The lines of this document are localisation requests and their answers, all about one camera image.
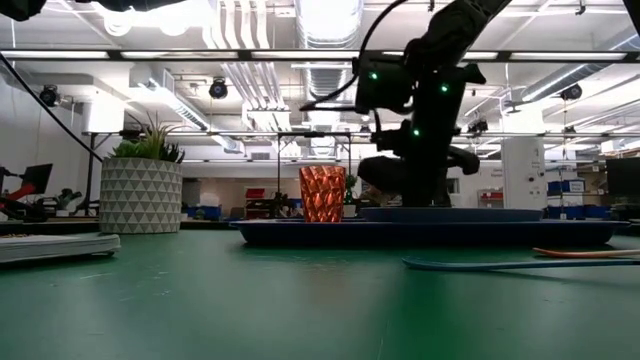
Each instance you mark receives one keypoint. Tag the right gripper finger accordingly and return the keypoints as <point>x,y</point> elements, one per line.
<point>436,192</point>
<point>412,192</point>

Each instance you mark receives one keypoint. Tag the blue plate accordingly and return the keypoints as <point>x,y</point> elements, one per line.
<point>450,215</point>

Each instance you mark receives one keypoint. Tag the orange faceted plastic cup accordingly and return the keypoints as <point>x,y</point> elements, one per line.
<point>322,195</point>

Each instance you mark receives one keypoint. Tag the orange plastic utensil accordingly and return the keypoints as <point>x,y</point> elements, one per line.
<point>575,253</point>

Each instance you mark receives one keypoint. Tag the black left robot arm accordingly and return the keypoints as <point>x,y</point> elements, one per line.
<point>20,7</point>

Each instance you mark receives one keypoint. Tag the black red background robot arm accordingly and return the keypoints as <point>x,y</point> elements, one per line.
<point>17,192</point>

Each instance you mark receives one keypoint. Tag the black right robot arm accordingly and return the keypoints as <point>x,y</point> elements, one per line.
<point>460,25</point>

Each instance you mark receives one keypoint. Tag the dark blue tray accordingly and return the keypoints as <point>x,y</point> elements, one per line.
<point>425,234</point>

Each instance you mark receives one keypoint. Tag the person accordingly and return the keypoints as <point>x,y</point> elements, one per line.
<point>382,197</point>

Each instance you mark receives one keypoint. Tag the shelf with red boxes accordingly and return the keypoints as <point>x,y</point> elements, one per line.
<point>492,195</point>

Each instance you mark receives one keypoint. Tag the small plant in white pot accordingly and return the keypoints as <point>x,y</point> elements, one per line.
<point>350,209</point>

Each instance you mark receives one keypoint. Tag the blue plastic utensil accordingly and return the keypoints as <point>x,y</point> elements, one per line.
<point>425,263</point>

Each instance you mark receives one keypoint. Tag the white pillar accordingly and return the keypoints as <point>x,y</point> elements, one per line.
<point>522,175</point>

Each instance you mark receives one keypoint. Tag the blue storage bin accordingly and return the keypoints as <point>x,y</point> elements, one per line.
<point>565,186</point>
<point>205,212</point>
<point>597,212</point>
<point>562,212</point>

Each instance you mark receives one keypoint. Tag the red storage bin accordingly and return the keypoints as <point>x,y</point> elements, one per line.
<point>255,193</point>

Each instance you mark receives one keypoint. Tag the black desk monitor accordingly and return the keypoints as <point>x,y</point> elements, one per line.
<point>622,175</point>

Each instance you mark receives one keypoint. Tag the patterned planter with green plant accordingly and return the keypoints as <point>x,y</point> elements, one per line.
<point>140,195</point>

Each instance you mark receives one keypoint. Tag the grey flat board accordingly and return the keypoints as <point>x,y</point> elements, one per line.
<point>50,246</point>

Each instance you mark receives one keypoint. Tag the small black angled monitor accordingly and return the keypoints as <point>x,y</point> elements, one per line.
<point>39,177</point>

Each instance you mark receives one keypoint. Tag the black ceiling camera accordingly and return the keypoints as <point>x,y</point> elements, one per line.
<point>571,91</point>
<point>48,96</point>
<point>218,89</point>
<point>479,125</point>

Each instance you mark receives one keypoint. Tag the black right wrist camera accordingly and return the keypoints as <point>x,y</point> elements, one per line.
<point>382,85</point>

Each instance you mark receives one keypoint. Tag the black metal stand frame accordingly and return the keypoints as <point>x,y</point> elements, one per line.
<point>314,134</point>

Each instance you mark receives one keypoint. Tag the silver ceiling air duct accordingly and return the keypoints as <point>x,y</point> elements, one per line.
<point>327,30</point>

